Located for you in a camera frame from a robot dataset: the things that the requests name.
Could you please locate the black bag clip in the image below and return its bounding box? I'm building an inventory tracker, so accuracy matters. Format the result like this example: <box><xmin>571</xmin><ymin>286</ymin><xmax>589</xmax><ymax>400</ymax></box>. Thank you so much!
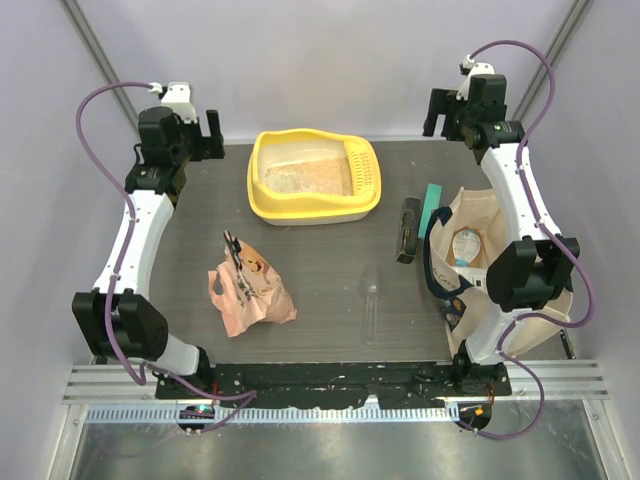
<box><xmin>223</xmin><ymin>230</ymin><xmax>243</xmax><ymax>272</ymax></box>

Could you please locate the pink cat litter bag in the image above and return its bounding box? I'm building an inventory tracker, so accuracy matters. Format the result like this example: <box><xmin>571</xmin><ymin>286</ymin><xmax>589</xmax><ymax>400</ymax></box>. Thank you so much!
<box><xmin>208</xmin><ymin>236</ymin><xmax>297</xmax><ymax>338</ymax></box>

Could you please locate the clear plastic scoop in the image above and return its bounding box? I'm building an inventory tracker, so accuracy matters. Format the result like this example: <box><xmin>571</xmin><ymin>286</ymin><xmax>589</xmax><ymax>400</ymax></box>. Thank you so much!
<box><xmin>360</xmin><ymin>265</ymin><xmax>380</xmax><ymax>345</ymax></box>

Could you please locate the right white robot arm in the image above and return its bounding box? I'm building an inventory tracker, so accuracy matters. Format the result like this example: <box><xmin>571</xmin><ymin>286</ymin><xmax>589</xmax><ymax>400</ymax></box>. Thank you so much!
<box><xmin>423</xmin><ymin>73</ymin><xmax>580</xmax><ymax>395</ymax></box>

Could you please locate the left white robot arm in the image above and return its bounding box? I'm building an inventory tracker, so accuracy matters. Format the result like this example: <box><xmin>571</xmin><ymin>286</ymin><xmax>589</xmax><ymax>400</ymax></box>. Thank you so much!
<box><xmin>72</xmin><ymin>106</ymin><xmax>225</xmax><ymax>399</ymax></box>

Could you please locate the yellow slotted litter scoop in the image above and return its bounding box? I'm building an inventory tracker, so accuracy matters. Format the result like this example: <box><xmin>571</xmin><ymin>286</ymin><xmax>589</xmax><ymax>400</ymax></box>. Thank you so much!
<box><xmin>343</xmin><ymin>136</ymin><xmax>377</xmax><ymax>198</ymax></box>

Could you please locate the yellow litter box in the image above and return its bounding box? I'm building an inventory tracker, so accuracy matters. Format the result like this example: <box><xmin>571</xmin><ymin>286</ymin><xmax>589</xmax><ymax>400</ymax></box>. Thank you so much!
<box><xmin>247</xmin><ymin>128</ymin><xmax>382</xmax><ymax>226</ymax></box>

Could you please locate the teal flat stick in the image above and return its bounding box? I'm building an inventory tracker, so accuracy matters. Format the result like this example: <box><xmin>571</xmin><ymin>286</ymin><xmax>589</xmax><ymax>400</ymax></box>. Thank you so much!
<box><xmin>418</xmin><ymin>184</ymin><xmax>442</xmax><ymax>241</ymax></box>

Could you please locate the beige canvas tote bag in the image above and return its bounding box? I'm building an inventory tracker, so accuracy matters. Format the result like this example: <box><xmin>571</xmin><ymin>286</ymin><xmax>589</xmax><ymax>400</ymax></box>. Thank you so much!
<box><xmin>423</xmin><ymin>189</ymin><xmax>573</xmax><ymax>364</ymax></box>

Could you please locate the blue white pouch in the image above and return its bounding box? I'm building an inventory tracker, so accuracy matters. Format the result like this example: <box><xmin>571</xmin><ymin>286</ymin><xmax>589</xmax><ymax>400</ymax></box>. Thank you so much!
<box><xmin>451</xmin><ymin>228</ymin><xmax>485</xmax><ymax>268</ymax></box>

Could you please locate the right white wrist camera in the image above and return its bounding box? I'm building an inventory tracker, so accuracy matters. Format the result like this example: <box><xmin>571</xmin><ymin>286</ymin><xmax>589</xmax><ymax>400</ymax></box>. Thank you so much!
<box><xmin>456</xmin><ymin>55</ymin><xmax>495</xmax><ymax>100</ymax></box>

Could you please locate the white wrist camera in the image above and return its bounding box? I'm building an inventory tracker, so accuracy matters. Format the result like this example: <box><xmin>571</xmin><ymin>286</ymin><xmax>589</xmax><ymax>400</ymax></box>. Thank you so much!
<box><xmin>149</xmin><ymin>82</ymin><xmax>198</xmax><ymax>124</ymax></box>
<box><xmin>456</xmin><ymin>55</ymin><xmax>495</xmax><ymax>100</ymax></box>

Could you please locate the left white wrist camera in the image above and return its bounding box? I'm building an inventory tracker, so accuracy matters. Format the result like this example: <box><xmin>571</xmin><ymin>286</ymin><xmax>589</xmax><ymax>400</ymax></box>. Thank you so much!
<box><xmin>149</xmin><ymin>82</ymin><xmax>198</xmax><ymax>124</ymax></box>

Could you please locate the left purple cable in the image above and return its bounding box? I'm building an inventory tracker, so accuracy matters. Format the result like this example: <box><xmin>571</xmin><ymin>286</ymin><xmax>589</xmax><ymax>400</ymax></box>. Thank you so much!
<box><xmin>74</xmin><ymin>81</ymin><xmax>259</xmax><ymax>432</ymax></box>

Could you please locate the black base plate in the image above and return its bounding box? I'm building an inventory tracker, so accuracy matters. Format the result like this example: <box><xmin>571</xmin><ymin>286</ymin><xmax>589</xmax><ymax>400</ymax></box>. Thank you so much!
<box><xmin>185</xmin><ymin>362</ymin><xmax>512</xmax><ymax>410</ymax></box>

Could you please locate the aluminium rail frame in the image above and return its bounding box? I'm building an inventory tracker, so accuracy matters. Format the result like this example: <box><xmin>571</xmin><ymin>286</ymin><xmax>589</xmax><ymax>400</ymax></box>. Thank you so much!
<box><xmin>62</xmin><ymin>360</ymin><xmax>609</xmax><ymax>405</ymax></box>

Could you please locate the white slotted cable duct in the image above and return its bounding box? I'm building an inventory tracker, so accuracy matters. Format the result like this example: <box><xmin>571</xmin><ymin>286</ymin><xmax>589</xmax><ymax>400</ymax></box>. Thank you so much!
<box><xmin>85</xmin><ymin>402</ymin><xmax>459</xmax><ymax>425</ymax></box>

